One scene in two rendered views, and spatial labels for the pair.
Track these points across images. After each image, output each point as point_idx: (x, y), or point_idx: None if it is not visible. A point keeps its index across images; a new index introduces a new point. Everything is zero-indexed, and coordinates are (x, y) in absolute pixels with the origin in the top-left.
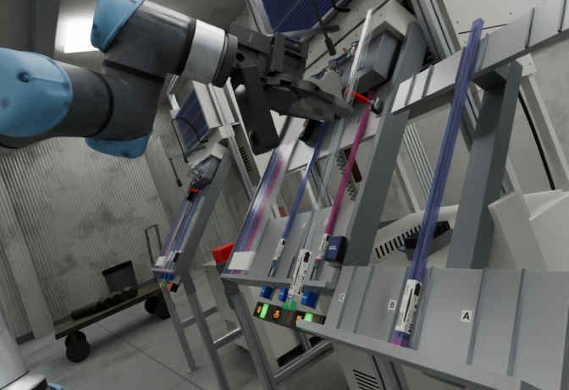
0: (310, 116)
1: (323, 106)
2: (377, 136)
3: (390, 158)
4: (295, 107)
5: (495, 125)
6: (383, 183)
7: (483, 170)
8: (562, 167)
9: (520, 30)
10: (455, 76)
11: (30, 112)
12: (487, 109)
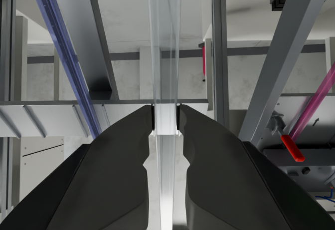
0: (220, 146)
1: (113, 152)
2: (276, 90)
3: (269, 60)
4: (214, 218)
5: (75, 45)
6: (281, 26)
7: None
8: (206, 52)
9: (46, 124)
10: (103, 110)
11: None
12: (96, 68)
